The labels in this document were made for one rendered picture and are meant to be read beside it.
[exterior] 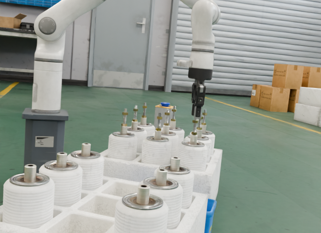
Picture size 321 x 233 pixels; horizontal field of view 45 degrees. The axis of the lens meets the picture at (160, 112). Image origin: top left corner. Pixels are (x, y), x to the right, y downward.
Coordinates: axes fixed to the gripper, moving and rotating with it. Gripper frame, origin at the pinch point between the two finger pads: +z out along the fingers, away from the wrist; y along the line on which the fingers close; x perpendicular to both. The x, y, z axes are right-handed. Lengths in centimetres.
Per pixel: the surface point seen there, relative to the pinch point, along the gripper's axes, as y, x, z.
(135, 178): -3.2, 17.4, 21.8
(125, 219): -57, 18, 12
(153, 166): -4.5, 12.2, 17.3
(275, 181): 51, -47, 35
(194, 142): -1.1, -0.3, 9.2
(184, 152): -3.7, 2.9, 12.1
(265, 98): 368, -136, 20
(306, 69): 373, -187, -21
